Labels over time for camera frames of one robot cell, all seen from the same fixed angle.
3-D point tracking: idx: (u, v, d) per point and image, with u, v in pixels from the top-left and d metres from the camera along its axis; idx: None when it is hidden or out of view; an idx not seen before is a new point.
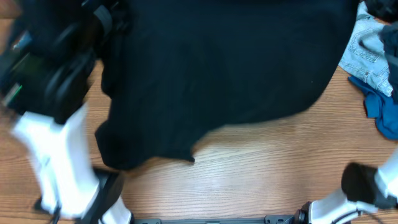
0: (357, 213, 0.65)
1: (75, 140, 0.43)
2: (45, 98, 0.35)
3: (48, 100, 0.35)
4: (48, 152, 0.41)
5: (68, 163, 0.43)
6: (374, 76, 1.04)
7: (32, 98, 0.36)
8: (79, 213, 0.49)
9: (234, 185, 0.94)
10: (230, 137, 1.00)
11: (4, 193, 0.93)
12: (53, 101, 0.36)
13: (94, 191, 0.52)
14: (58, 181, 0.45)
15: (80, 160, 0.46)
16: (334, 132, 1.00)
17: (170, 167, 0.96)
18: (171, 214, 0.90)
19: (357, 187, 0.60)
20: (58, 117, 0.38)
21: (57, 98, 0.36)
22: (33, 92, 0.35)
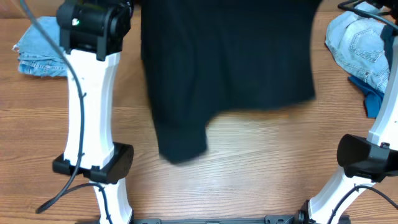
0: (357, 190, 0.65)
1: (109, 80, 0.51)
2: (104, 26, 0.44)
3: (104, 29, 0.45)
4: (87, 79, 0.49)
5: (99, 98, 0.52)
6: (374, 76, 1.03)
7: (91, 32, 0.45)
8: (98, 163, 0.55)
9: (234, 185, 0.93)
10: (230, 138, 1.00)
11: (4, 193, 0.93)
12: (108, 30, 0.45)
13: (111, 151, 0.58)
14: (86, 121, 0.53)
15: (106, 107, 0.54)
16: (334, 132, 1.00)
17: (170, 167, 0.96)
18: (171, 214, 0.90)
19: (351, 152, 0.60)
20: (106, 47, 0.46)
21: (111, 32, 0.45)
22: (89, 27, 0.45)
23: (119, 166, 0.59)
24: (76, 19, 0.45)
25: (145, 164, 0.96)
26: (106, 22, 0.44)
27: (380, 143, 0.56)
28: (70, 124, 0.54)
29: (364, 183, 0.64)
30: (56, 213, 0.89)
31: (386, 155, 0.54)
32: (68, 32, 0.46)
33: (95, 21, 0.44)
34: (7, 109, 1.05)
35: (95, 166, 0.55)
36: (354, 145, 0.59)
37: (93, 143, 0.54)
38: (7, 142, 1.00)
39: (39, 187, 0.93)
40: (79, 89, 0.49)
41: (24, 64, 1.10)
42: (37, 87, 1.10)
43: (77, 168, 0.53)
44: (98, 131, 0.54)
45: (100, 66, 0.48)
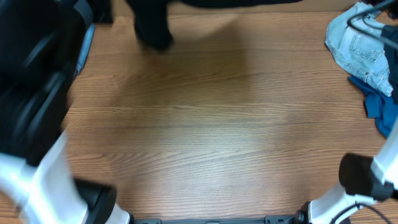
0: (357, 206, 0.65)
1: (51, 180, 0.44)
2: (23, 135, 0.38)
3: (27, 140, 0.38)
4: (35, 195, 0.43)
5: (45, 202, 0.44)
6: (374, 76, 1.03)
7: (19, 154, 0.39)
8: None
9: (234, 185, 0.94)
10: (229, 137, 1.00)
11: None
12: (31, 131, 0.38)
13: (82, 217, 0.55)
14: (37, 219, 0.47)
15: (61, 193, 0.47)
16: (334, 132, 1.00)
17: (170, 167, 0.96)
18: (171, 214, 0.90)
19: (355, 178, 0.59)
20: (35, 163, 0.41)
21: (32, 131, 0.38)
22: (10, 147, 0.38)
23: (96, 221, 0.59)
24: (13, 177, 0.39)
25: (145, 165, 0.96)
26: (23, 124, 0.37)
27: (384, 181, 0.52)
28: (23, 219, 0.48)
29: (364, 202, 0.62)
30: None
31: (390, 192, 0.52)
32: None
33: (7, 125, 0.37)
34: None
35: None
36: (357, 173, 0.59)
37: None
38: None
39: None
40: (20, 196, 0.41)
41: None
42: None
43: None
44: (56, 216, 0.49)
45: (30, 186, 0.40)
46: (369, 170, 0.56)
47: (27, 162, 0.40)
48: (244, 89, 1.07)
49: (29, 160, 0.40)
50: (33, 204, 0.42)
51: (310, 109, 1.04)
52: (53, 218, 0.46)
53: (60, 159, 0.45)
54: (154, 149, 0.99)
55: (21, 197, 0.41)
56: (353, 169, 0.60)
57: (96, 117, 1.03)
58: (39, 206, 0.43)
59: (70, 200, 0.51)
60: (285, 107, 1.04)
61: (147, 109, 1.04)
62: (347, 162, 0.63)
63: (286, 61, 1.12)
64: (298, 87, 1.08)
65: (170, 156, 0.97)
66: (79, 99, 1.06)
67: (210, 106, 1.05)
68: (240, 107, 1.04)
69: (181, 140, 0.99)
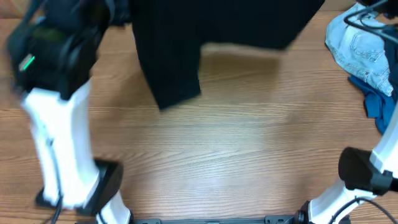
0: (357, 201, 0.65)
1: (78, 117, 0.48)
2: (61, 60, 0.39)
3: (61, 63, 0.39)
4: (58, 140, 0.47)
5: (72, 139, 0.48)
6: (374, 76, 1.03)
7: (50, 70, 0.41)
8: (81, 201, 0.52)
9: (234, 185, 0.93)
10: (229, 138, 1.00)
11: (3, 193, 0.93)
12: (66, 63, 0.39)
13: (94, 181, 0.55)
14: (62, 169, 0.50)
15: (82, 145, 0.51)
16: (334, 132, 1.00)
17: (170, 167, 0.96)
18: (171, 215, 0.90)
19: (353, 170, 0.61)
20: (68, 85, 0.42)
21: (70, 65, 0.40)
22: (46, 82, 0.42)
23: (104, 194, 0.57)
24: (30, 57, 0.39)
25: (145, 165, 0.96)
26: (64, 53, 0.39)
27: (383, 170, 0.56)
28: (43, 161, 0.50)
29: (363, 195, 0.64)
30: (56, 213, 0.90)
31: (388, 182, 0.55)
32: (24, 76, 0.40)
33: (53, 56, 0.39)
34: (7, 109, 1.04)
35: (79, 205, 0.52)
36: (355, 165, 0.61)
37: (70, 182, 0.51)
38: (7, 142, 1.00)
39: (40, 186, 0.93)
40: (47, 137, 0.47)
41: None
42: None
43: (61, 206, 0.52)
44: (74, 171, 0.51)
45: (63, 112, 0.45)
46: (367, 163, 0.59)
47: (64, 80, 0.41)
48: (245, 89, 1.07)
49: (55, 83, 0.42)
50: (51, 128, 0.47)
51: (310, 109, 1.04)
52: (71, 153, 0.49)
53: (77, 112, 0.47)
54: (154, 149, 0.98)
55: (44, 135, 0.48)
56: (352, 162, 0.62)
57: (96, 117, 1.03)
58: (60, 144, 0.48)
59: (88, 157, 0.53)
60: (285, 107, 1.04)
61: (147, 108, 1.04)
62: (346, 154, 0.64)
63: (286, 61, 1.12)
64: (298, 88, 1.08)
65: (170, 156, 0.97)
66: None
67: (211, 107, 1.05)
68: (240, 107, 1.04)
69: (181, 140, 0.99)
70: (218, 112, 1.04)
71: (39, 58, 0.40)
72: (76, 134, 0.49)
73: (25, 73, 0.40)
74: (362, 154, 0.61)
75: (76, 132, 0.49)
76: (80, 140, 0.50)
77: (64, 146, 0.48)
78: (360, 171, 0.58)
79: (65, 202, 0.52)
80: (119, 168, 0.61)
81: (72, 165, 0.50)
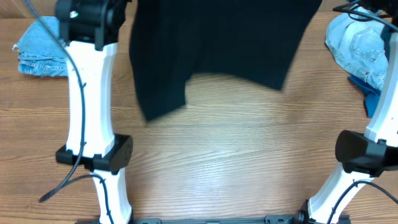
0: (356, 185, 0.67)
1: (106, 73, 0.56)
2: (101, 17, 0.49)
3: (101, 20, 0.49)
4: (86, 68, 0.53)
5: (99, 82, 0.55)
6: (374, 76, 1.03)
7: (87, 24, 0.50)
8: (101, 151, 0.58)
9: (234, 185, 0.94)
10: (230, 137, 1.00)
11: (3, 193, 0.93)
12: (105, 22, 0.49)
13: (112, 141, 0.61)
14: (86, 114, 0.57)
15: (106, 104, 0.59)
16: (334, 132, 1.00)
17: (170, 167, 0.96)
18: (170, 214, 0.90)
19: (350, 149, 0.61)
20: (103, 37, 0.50)
21: (107, 23, 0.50)
22: (86, 19, 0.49)
23: (119, 156, 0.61)
24: (74, 12, 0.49)
25: (145, 164, 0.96)
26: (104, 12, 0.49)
27: (377, 139, 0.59)
28: (71, 111, 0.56)
29: (362, 178, 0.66)
30: (57, 213, 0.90)
31: (382, 151, 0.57)
32: (66, 24, 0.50)
33: (93, 14, 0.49)
34: (6, 109, 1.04)
35: (97, 155, 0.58)
36: (351, 147, 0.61)
37: (96, 139, 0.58)
38: (7, 141, 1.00)
39: (39, 186, 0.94)
40: (79, 79, 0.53)
41: (24, 63, 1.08)
42: (37, 87, 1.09)
43: (80, 157, 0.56)
44: (100, 126, 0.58)
45: (98, 58, 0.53)
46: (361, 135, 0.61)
47: (99, 30, 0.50)
48: (244, 91, 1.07)
49: (91, 32, 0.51)
50: (83, 75, 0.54)
51: (310, 109, 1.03)
52: (99, 94, 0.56)
53: (107, 60, 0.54)
54: (154, 149, 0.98)
55: (78, 77, 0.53)
56: (349, 141, 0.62)
57: None
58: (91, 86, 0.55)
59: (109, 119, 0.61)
60: (285, 107, 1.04)
61: None
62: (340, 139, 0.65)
63: None
64: (298, 87, 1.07)
65: (170, 155, 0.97)
66: None
67: (209, 107, 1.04)
68: (240, 107, 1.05)
69: (181, 140, 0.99)
70: (218, 113, 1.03)
71: (81, 10, 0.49)
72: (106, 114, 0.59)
73: (68, 23, 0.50)
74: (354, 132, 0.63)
75: (106, 73, 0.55)
76: (105, 104, 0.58)
77: (92, 94, 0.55)
78: (357, 144, 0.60)
79: (85, 153, 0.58)
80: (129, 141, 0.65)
81: (97, 114, 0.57)
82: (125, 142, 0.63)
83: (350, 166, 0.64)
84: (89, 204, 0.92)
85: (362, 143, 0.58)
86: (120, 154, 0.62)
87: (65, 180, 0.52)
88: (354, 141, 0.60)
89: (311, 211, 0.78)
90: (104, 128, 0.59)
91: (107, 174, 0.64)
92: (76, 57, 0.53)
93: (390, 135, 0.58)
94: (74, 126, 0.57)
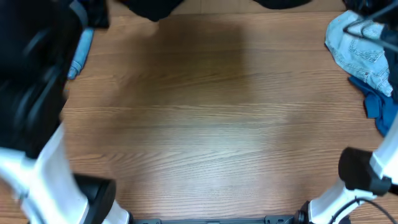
0: (357, 201, 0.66)
1: (51, 169, 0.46)
2: (17, 116, 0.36)
3: (23, 123, 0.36)
4: (25, 188, 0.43)
5: (46, 189, 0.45)
6: (374, 76, 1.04)
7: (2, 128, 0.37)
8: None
9: (234, 185, 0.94)
10: (230, 138, 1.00)
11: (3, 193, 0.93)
12: (28, 122, 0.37)
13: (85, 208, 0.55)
14: (41, 213, 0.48)
15: (61, 189, 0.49)
16: (334, 132, 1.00)
17: (170, 167, 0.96)
18: (171, 215, 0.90)
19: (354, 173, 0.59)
20: (31, 144, 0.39)
21: (31, 119, 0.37)
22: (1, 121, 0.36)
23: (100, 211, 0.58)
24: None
25: (145, 164, 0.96)
26: (20, 116, 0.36)
27: (382, 176, 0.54)
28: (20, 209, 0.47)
29: (364, 196, 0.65)
30: None
31: (388, 186, 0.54)
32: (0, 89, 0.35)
33: (7, 112, 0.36)
34: None
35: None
36: (356, 170, 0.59)
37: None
38: None
39: None
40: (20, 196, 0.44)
41: None
42: None
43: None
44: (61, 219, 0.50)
45: (34, 176, 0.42)
46: (367, 167, 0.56)
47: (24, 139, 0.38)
48: (244, 91, 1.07)
49: (20, 147, 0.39)
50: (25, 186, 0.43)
51: (310, 109, 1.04)
52: (50, 201, 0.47)
53: (47, 165, 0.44)
54: (154, 149, 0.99)
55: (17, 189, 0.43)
56: (355, 163, 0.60)
57: (97, 117, 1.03)
58: (37, 190, 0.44)
59: (71, 193, 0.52)
60: (285, 107, 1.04)
61: (147, 109, 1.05)
62: (346, 155, 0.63)
63: (287, 62, 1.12)
64: (298, 88, 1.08)
65: (170, 156, 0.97)
66: (79, 99, 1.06)
67: (210, 107, 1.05)
68: (240, 107, 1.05)
69: (182, 141, 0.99)
70: (218, 113, 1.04)
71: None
72: (65, 196, 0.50)
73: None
74: (364, 155, 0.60)
75: (50, 173, 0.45)
76: (59, 191, 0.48)
77: (40, 198, 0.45)
78: (362, 176, 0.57)
79: None
80: (111, 187, 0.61)
81: (53, 210, 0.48)
82: (104, 198, 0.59)
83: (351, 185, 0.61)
84: None
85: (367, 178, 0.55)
86: (100, 211, 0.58)
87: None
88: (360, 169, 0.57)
89: (311, 216, 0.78)
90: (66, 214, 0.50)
91: None
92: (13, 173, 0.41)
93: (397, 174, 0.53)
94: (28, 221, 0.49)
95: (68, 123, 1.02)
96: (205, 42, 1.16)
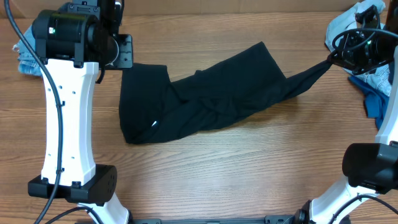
0: (359, 200, 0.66)
1: (85, 94, 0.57)
2: (81, 33, 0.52)
3: (81, 37, 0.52)
4: (64, 87, 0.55)
5: (78, 107, 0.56)
6: (374, 76, 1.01)
7: (66, 40, 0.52)
8: (79, 179, 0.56)
9: (234, 185, 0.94)
10: (230, 137, 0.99)
11: (4, 193, 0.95)
12: (85, 38, 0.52)
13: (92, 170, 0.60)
14: (64, 136, 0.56)
15: (86, 122, 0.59)
16: (334, 132, 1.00)
17: (170, 167, 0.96)
18: (170, 215, 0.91)
19: (360, 158, 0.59)
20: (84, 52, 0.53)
21: (87, 39, 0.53)
22: (66, 35, 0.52)
23: (102, 184, 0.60)
24: (52, 27, 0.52)
25: (145, 164, 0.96)
26: (82, 32, 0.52)
27: (390, 141, 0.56)
28: (49, 124, 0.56)
29: (367, 192, 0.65)
30: (57, 213, 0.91)
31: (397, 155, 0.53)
32: (45, 42, 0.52)
33: (72, 30, 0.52)
34: (7, 109, 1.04)
35: (76, 182, 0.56)
36: (362, 153, 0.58)
37: (73, 164, 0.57)
38: (7, 142, 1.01)
39: None
40: (56, 99, 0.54)
41: (24, 64, 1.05)
42: (36, 88, 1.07)
43: (56, 188, 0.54)
44: (78, 149, 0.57)
45: (78, 74, 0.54)
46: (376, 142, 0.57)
47: (80, 45, 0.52)
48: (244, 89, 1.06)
49: (71, 48, 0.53)
50: (61, 95, 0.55)
51: (310, 109, 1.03)
52: (78, 120, 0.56)
53: (89, 78, 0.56)
54: (153, 148, 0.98)
55: (56, 97, 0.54)
56: (362, 148, 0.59)
57: (96, 118, 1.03)
58: (71, 104, 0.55)
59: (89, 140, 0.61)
60: (285, 107, 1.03)
61: None
62: (351, 149, 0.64)
63: (287, 61, 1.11)
64: None
65: (170, 155, 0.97)
66: None
67: None
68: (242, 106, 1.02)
69: (181, 140, 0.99)
70: None
71: (60, 25, 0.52)
72: (85, 132, 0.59)
73: (46, 40, 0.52)
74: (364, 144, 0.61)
75: (86, 93, 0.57)
76: (83, 126, 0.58)
77: (71, 114, 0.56)
78: (367, 153, 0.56)
79: (61, 180, 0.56)
80: (112, 172, 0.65)
81: (74, 140, 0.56)
82: (104, 174, 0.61)
83: (357, 180, 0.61)
84: None
85: (375, 147, 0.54)
86: (101, 186, 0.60)
87: (40, 217, 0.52)
88: (360, 151, 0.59)
89: (311, 214, 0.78)
90: (81, 154, 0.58)
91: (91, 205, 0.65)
92: (55, 74, 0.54)
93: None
94: (50, 146, 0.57)
95: None
96: (204, 40, 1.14)
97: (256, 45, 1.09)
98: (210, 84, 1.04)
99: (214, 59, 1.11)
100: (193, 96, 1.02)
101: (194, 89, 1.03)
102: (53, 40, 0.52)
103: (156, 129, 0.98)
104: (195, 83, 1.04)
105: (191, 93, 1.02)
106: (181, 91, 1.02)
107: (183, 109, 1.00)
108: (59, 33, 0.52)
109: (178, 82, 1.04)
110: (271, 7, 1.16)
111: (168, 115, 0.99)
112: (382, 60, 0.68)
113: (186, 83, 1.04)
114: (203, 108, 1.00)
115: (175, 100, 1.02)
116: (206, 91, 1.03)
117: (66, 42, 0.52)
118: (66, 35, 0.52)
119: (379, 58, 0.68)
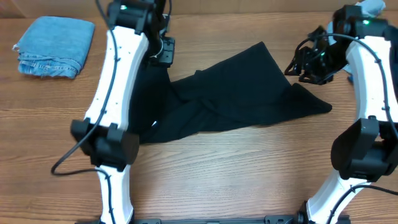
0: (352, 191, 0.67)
1: (136, 60, 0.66)
2: (144, 12, 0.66)
3: (145, 14, 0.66)
4: (124, 47, 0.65)
5: (130, 65, 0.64)
6: None
7: (131, 15, 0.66)
8: (118, 121, 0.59)
9: (234, 185, 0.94)
10: (229, 137, 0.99)
11: (3, 193, 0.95)
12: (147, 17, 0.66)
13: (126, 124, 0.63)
14: (113, 88, 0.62)
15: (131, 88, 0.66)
16: (334, 132, 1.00)
17: (170, 167, 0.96)
18: (171, 215, 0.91)
19: (346, 143, 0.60)
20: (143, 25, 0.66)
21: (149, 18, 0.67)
22: (133, 12, 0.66)
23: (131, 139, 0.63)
24: (124, 6, 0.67)
25: (145, 164, 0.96)
26: (145, 11, 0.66)
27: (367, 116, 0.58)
28: (102, 78, 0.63)
29: (360, 183, 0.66)
30: (56, 213, 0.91)
31: (376, 126, 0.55)
32: (115, 15, 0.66)
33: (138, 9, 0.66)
34: (7, 109, 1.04)
35: (114, 124, 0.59)
36: (347, 137, 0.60)
37: (116, 109, 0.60)
38: (7, 142, 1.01)
39: (40, 186, 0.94)
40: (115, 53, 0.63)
41: (24, 64, 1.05)
42: (36, 88, 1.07)
43: (97, 126, 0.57)
44: (122, 97, 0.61)
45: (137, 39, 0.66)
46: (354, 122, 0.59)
47: (142, 19, 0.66)
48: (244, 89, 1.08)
49: (134, 22, 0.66)
50: (120, 52, 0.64)
51: None
52: (127, 76, 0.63)
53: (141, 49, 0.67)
54: (154, 148, 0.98)
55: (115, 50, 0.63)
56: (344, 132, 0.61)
57: None
58: (124, 61, 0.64)
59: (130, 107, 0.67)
60: None
61: None
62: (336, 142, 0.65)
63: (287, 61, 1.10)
64: None
65: (170, 155, 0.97)
66: (80, 98, 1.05)
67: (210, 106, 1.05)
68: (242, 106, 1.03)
69: (181, 140, 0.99)
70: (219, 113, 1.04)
71: (129, 5, 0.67)
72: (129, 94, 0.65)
73: (117, 14, 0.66)
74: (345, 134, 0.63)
75: (137, 58, 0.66)
76: (129, 86, 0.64)
77: (124, 70, 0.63)
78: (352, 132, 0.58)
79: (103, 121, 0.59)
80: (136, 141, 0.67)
81: (121, 89, 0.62)
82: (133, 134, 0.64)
83: (348, 171, 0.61)
84: (89, 204, 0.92)
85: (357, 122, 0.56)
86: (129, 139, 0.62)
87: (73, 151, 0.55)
88: (345, 140, 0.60)
89: (310, 213, 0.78)
90: (124, 104, 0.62)
91: (112, 170, 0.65)
92: (119, 37, 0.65)
93: (378, 112, 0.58)
94: (99, 92, 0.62)
95: (68, 122, 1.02)
96: (204, 39, 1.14)
97: (256, 45, 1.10)
98: (209, 84, 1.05)
99: (214, 58, 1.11)
100: (193, 96, 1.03)
101: (194, 89, 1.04)
102: (122, 15, 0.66)
103: (157, 129, 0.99)
104: (194, 83, 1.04)
105: (190, 93, 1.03)
106: (181, 91, 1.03)
107: (184, 109, 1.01)
108: (128, 9, 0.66)
109: (178, 82, 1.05)
110: (270, 7, 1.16)
111: (168, 115, 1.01)
112: (337, 67, 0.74)
113: (185, 83, 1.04)
114: (204, 108, 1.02)
115: (173, 101, 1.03)
116: (204, 90, 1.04)
117: (130, 16, 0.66)
118: (133, 12, 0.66)
119: (335, 66, 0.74)
